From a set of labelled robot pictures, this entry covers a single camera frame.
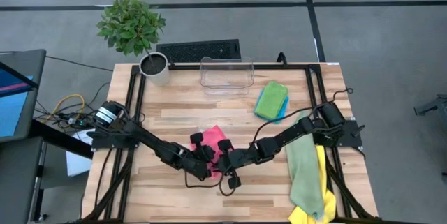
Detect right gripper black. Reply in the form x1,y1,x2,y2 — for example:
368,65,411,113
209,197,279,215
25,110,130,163
216,139,247,190

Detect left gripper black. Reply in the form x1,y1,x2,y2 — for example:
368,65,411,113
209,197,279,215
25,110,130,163
184,132,216,180

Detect pink microfiber towel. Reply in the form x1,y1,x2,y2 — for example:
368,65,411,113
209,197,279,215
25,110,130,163
190,125,230,179

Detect blue microfiber towel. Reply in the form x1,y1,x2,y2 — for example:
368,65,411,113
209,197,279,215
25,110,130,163
254,87,291,124

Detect bright green microfiber towel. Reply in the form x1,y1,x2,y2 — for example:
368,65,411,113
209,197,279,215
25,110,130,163
254,80,289,121

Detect pale green microfiber towel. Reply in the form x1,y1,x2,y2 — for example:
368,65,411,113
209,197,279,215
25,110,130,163
285,112,325,221

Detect yellow microfiber towel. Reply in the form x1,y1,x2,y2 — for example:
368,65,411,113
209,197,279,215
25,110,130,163
288,144,337,224

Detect clear plastic bin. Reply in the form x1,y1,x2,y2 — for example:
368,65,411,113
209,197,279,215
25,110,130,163
198,56,255,96

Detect black keyboard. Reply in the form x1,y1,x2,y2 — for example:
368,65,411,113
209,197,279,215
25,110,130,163
156,38,242,64

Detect black curved hook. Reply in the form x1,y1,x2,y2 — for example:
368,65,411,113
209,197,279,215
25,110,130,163
276,52,289,68

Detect white paper sheet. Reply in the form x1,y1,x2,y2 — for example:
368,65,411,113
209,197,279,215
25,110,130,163
66,129,94,177

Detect green plant in white pot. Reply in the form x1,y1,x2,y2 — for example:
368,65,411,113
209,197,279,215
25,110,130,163
96,0,171,87

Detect grey desk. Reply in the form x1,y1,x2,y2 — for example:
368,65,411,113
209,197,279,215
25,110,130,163
0,48,94,224

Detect monitor with blue screen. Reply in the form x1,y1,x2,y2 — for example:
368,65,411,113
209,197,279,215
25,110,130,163
0,61,39,140

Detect black floor stand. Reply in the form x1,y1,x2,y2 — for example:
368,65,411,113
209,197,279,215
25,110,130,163
414,94,447,117

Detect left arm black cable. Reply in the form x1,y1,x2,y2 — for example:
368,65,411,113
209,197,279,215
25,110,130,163
184,171,224,189

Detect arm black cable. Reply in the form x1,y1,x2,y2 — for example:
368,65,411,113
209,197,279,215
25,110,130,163
216,87,354,197
184,171,224,189

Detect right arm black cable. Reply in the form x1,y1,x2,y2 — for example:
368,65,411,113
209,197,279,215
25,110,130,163
216,87,354,197

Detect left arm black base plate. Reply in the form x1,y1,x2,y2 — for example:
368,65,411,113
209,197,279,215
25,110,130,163
87,128,140,149

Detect black aluminium table frame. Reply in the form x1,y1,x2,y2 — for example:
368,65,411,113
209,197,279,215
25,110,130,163
75,61,381,224

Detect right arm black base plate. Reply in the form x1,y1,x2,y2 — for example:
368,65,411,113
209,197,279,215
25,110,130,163
314,119,366,148

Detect yellow cable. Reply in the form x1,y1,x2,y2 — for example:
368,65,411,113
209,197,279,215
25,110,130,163
45,94,86,122

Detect tangled black floor cables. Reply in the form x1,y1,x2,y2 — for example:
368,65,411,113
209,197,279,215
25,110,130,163
34,82,111,130

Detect thin black floor cable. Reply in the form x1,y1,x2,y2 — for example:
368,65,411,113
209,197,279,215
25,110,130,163
45,55,115,73

